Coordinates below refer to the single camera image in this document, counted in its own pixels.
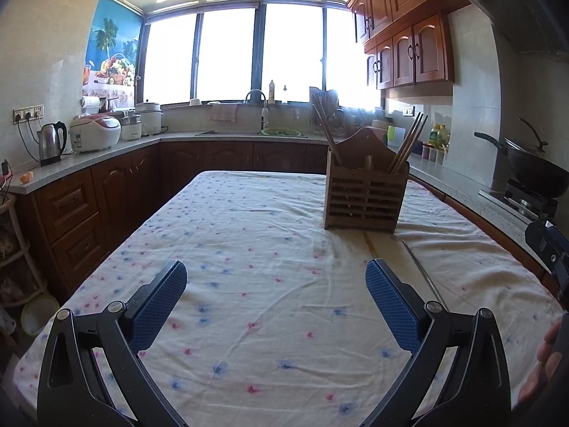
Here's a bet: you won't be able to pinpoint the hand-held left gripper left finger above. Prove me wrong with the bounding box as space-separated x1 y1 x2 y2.
37 260 188 427

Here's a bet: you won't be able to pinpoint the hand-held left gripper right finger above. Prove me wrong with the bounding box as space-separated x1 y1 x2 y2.
362 258 512 427

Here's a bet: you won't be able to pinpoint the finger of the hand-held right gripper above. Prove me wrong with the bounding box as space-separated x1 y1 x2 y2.
525 220 569 276

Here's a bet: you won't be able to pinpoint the steel chopstick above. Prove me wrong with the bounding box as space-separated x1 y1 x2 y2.
402 239 449 312

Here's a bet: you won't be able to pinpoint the wooden utensil holder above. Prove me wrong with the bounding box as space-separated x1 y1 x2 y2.
324 127 410 234

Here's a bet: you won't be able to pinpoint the person's right hand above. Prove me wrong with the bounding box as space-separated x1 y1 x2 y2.
518 320 563 406

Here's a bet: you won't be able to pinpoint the gas stove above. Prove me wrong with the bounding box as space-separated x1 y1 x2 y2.
479 178 558 225

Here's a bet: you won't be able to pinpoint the black wok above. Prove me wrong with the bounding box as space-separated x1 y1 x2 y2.
473 131 569 199

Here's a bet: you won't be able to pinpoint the glass wok lid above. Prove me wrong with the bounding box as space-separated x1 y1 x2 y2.
504 118 549 156

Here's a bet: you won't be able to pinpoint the floral tablecloth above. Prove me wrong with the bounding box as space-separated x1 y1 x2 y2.
13 170 565 427

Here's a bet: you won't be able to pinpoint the wooden lower cabinets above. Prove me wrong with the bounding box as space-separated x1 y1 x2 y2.
18 140 330 294

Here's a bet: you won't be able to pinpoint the wooden cabinets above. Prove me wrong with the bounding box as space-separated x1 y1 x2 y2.
349 0 472 101
18 140 330 294

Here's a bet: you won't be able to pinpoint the spice jar set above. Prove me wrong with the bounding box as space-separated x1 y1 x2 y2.
421 143 445 165

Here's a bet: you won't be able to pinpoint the white food steamer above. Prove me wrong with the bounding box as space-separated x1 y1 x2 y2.
120 113 143 141

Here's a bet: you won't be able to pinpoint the kitchen sink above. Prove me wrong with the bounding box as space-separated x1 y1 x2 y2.
196 130 307 138

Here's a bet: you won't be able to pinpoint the pink white rice cooker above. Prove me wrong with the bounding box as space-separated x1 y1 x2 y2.
69 114 122 154

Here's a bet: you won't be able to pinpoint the large white electric cooker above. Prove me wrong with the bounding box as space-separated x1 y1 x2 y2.
134 101 163 136

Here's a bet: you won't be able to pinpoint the steel electric kettle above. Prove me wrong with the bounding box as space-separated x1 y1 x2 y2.
36 121 68 167

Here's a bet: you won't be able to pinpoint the hanging pink towel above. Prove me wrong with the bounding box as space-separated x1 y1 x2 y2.
210 103 238 122

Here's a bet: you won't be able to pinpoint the metal dish rack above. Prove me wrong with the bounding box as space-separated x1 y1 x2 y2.
309 88 345 138

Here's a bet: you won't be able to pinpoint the chrome faucet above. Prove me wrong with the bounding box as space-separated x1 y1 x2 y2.
245 90 270 133

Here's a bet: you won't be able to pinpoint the steel range hood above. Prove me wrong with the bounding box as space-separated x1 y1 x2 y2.
451 0 569 54

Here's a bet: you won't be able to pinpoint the wooden upper cabinets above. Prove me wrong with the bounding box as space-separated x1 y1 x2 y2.
349 0 472 101

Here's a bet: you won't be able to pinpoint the kitchen window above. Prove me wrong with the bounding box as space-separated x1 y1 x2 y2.
142 2 383 107

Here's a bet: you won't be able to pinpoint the wall power outlet strip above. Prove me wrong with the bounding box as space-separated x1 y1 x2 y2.
12 104 45 124

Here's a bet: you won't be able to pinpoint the tropical fruit wall poster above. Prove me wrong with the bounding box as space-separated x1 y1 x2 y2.
81 0 143 110

